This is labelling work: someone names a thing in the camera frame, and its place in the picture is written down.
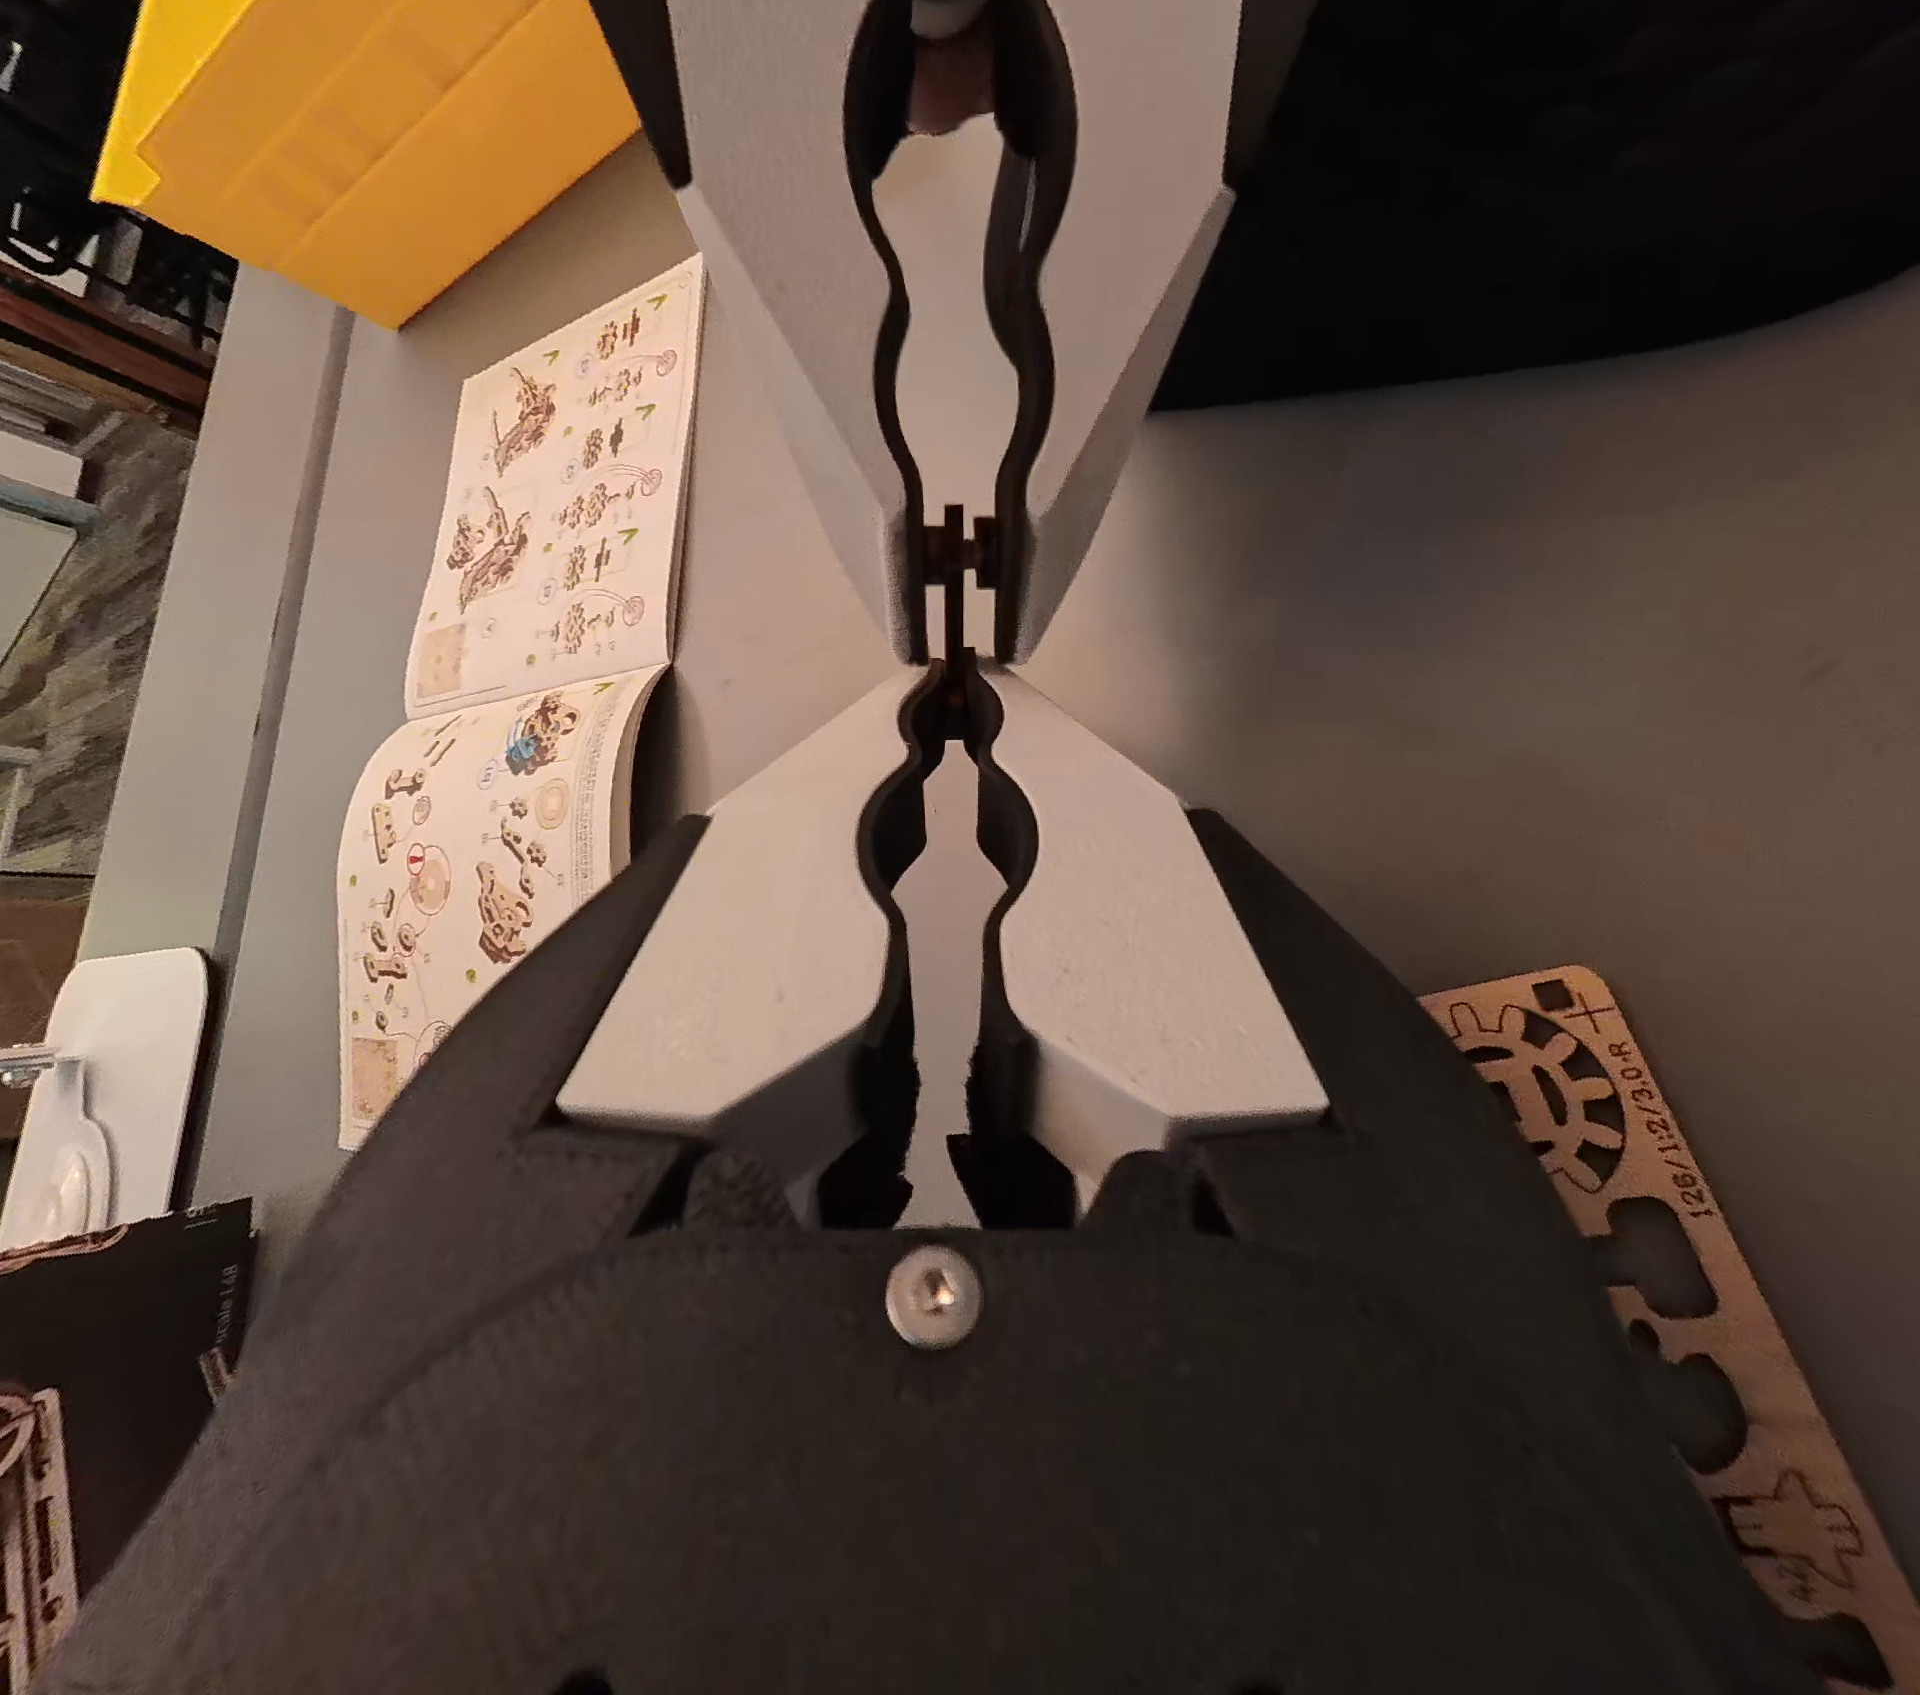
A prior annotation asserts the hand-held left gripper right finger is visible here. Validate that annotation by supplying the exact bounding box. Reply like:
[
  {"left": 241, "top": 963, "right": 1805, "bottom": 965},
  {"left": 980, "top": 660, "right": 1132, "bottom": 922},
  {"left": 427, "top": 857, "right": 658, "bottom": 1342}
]
[{"left": 963, "top": 676, "right": 1334, "bottom": 1230}]

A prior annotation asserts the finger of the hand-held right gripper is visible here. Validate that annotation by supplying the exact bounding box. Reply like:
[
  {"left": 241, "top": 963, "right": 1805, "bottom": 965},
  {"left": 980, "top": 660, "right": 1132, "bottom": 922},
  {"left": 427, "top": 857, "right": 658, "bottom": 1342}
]
[
  {"left": 997, "top": 0, "right": 1282, "bottom": 667},
  {"left": 634, "top": 0, "right": 928, "bottom": 667}
]

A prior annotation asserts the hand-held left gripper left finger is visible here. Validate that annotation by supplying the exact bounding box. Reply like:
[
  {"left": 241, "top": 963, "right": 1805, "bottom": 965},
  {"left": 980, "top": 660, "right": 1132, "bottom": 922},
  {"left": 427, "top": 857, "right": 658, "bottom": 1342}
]
[{"left": 554, "top": 676, "right": 947, "bottom": 1230}]

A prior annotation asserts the model instruction booklet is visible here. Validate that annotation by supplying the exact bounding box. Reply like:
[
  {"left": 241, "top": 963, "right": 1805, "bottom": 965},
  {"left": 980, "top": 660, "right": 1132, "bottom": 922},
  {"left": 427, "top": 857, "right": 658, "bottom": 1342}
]
[{"left": 337, "top": 251, "right": 705, "bottom": 1154}]

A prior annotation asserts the laser-cut wooden parts sheet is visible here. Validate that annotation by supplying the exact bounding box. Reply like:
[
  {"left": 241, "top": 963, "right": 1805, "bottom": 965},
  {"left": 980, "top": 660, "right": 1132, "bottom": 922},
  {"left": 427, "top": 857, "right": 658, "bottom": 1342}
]
[{"left": 1416, "top": 965, "right": 1897, "bottom": 1695}]

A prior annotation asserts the black model kit box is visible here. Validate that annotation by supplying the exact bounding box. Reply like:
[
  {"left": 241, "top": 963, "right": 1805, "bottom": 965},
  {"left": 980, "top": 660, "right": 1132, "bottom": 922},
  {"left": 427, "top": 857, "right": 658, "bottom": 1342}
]
[{"left": 0, "top": 1189, "right": 269, "bottom": 1695}]

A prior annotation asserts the person's right hand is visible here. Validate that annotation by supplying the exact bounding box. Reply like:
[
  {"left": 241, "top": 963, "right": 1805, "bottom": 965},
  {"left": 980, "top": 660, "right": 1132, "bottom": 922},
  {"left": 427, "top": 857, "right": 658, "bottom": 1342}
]
[{"left": 901, "top": 29, "right": 1005, "bottom": 138}]

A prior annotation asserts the yellow plastic bin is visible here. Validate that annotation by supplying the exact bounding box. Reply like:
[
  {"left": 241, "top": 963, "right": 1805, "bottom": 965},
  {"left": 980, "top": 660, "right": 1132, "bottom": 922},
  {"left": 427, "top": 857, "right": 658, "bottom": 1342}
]
[{"left": 94, "top": 0, "right": 652, "bottom": 335}]

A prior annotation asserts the white stand base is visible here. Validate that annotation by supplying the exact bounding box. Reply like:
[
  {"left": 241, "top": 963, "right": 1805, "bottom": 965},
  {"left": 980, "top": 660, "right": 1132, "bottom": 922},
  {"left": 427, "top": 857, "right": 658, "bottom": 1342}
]
[{"left": 0, "top": 948, "right": 227, "bottom": 1254}]

